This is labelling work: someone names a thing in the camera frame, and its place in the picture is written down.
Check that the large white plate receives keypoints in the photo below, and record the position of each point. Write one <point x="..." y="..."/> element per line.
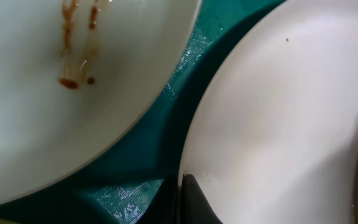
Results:
<point x="274" y="138"/>

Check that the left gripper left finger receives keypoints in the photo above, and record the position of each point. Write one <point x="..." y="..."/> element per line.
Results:
<point x="163" y="207"/>

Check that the teal plastic tray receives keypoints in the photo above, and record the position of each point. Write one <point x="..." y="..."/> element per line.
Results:
<point x="129" y="178"/>

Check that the small white stained plate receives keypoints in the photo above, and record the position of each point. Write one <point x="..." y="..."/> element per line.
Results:
<point x="75" y="76"/>

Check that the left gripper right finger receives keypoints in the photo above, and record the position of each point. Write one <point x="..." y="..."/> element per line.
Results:
<point x="195" y="208"/>

